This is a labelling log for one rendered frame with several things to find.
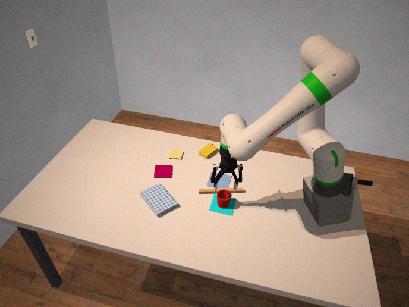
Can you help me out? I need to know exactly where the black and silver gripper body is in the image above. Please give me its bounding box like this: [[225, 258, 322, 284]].
[[219, 157, 238, 173]]

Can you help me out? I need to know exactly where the yellow sponge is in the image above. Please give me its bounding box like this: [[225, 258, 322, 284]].
[[199, 143, 218, 159]]

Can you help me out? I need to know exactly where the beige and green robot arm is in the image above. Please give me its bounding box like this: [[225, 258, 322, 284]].
[[219, 35, 373, 197]]

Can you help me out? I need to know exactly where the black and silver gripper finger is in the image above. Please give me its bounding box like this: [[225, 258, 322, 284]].
[[230, 164, 243, 193], [210, 164, 227, 194]]

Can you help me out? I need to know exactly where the red cup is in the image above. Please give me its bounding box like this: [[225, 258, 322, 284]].
[[217, 189, 232, 208]]

